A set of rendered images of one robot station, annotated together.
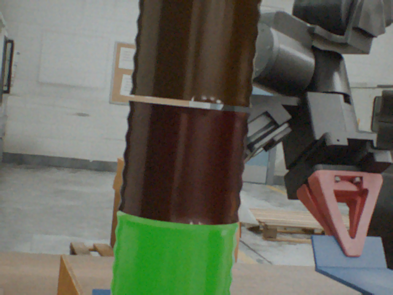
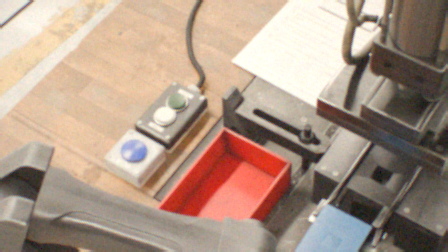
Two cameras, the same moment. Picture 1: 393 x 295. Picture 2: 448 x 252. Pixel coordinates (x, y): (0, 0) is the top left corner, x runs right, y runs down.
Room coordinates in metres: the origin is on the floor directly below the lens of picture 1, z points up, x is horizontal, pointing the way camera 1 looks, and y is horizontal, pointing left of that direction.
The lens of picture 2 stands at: (1.05, 0.20, 2.01)
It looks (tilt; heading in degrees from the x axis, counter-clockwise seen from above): 52 degrees down; 232
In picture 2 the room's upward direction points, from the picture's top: 3 degrees counter-clockwise
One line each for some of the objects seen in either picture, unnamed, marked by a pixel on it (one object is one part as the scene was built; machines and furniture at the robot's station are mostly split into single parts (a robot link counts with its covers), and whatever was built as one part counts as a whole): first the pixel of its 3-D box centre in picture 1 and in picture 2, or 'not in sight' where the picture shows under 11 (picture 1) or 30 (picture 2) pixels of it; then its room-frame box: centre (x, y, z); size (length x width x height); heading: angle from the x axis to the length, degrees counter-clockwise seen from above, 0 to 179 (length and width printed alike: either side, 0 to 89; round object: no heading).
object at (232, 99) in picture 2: not in sight; (245, 118); (0.52, -0.43, 0.95); 0.06 x 0.03 x 0.09; 106
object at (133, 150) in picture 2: not in sight; (134, 152); (0.68, -0.51, 0.93); 0.04 x 0.04 x 0.02
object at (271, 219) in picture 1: (308, 226); not in sight; (7.23, -1.13, 0.07); 1.20 x 1.00 x 0.14; 104
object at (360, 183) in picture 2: not in sight; (393, 178); (0.45, -0.20, 0.98); 0.20 x 0.10 x 0.01; 106
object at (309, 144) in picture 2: not in sight; (283, 135); (0.50, -0.37, 0.95); 0.15 x 0.03 x 0.10; 106
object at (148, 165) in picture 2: not in sight; (136, 162); (0.68, -0.51, 0.90); 0.07 x 0.07 x 0.06; 16
